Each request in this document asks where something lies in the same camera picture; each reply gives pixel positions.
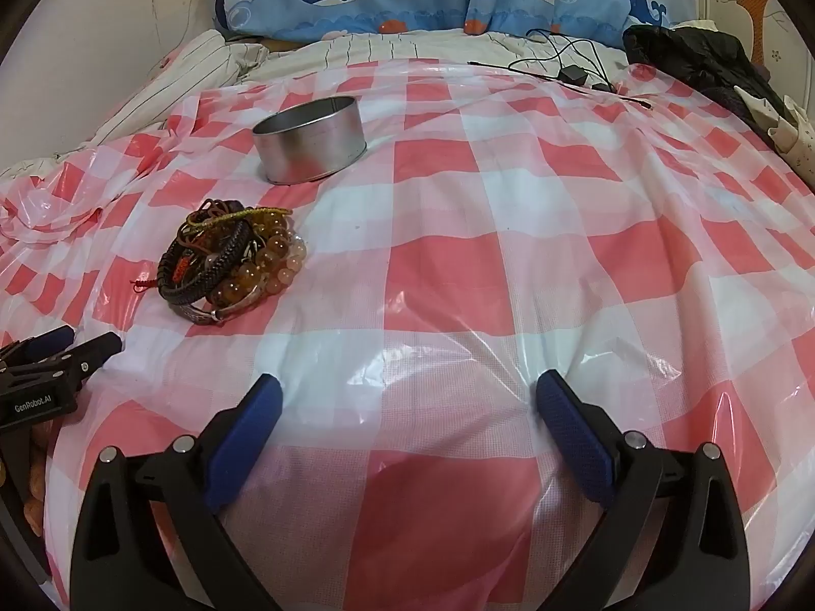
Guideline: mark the white striped bed sheet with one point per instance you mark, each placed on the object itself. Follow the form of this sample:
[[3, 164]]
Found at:
[[191, 70]]

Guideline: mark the round silver metal tin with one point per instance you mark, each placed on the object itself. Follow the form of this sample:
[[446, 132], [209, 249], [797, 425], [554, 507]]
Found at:
[[312, 146]]

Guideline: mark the red white checkered plastic sheet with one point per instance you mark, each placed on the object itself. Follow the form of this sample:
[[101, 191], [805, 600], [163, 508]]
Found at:
[[446, 267]]

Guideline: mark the thin black rod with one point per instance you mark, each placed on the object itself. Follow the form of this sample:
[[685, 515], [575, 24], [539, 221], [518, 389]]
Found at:
[[633, 100]]

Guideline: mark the person's left hand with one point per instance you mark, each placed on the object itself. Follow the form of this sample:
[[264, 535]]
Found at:
[[38, 471]]

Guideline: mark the black jacket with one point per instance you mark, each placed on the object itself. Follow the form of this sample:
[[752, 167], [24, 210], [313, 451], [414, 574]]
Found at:
[[694, 63]]

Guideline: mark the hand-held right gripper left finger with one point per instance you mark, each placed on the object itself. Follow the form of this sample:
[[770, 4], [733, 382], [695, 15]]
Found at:
[[248, 433]]

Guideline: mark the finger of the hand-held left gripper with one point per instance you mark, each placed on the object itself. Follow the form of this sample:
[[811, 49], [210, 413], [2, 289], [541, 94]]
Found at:
[[89, 351], [48, 342]]

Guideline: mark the small black power adapter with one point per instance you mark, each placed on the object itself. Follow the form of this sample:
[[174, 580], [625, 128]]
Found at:
[[602, 86]]

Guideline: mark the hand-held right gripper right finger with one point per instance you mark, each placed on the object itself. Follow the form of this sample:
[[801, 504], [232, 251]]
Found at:
[[573, 439]]

